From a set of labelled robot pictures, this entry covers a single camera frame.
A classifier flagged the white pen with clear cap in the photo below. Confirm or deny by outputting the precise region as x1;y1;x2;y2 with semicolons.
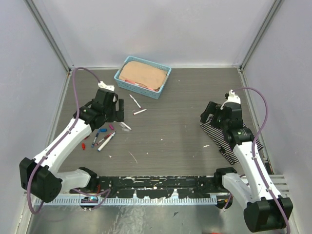
120;122;132;131

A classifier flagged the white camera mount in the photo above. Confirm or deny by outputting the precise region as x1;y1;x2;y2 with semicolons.
97;81;115;92
220;90;241;110

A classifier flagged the black white striped cloth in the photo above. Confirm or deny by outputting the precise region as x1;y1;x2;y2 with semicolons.
200;116;264;166

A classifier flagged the blue plastic basket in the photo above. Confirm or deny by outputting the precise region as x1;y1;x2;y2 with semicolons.
114;56;172;99

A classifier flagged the peach folded towel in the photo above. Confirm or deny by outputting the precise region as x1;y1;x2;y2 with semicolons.
119;61;167;91

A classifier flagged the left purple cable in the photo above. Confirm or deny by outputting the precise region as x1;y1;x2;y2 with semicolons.
26;67;110;215

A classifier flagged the red gel pen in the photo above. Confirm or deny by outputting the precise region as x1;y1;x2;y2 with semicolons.
95;132;114;146

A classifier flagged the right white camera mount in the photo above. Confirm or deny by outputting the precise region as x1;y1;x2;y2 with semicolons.
220;90;241;110

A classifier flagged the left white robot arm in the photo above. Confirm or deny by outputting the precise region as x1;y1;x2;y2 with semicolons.
19;85;124;203

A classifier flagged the white pen red tip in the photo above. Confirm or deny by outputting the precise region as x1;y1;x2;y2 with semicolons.
133;109;147;116

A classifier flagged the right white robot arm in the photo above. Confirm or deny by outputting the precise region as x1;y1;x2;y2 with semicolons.
200;101;293;233

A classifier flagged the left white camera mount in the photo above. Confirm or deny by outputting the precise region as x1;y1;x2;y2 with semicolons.
97;81;115;92

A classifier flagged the white pen upper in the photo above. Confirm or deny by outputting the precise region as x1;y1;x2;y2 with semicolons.
129;94;142;109

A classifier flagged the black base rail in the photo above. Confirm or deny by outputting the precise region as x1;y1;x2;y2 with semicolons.
69;175;231;198

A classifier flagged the blue gel pen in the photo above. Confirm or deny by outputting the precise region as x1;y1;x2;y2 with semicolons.
91;129;100;148

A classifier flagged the white marker blue print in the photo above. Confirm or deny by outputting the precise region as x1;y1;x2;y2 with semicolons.
97;132;116;152

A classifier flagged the blue slotted cable duct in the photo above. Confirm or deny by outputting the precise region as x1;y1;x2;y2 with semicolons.
45;195;217;206

